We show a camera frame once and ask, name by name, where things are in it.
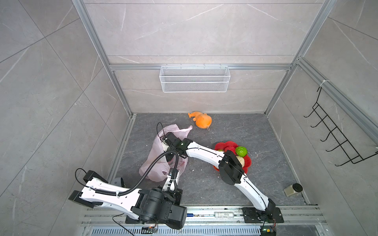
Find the red flower-shaped plate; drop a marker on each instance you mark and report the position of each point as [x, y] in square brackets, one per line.
[220, 147]

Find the white wire mesh basket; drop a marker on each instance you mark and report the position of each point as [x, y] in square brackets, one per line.
[194, 78]

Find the white tube on rail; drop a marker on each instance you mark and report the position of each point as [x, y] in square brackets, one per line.
[224, 214]

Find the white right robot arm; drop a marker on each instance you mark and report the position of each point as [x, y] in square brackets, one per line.
[231, 172]

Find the pink plastic bag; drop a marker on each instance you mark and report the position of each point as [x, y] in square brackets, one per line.
[161, 169]

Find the black wire hook rack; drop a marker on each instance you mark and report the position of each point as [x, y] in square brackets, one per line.
[334, 131]

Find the orange toy fruit with loop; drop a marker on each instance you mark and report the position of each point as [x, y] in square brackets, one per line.
[202, 120]

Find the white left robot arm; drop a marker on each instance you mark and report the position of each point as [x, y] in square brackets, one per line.
[98, 192]

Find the small round black-top container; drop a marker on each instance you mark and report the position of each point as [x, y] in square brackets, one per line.
[118, 182]

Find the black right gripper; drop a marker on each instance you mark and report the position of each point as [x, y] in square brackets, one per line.
[166, 157]

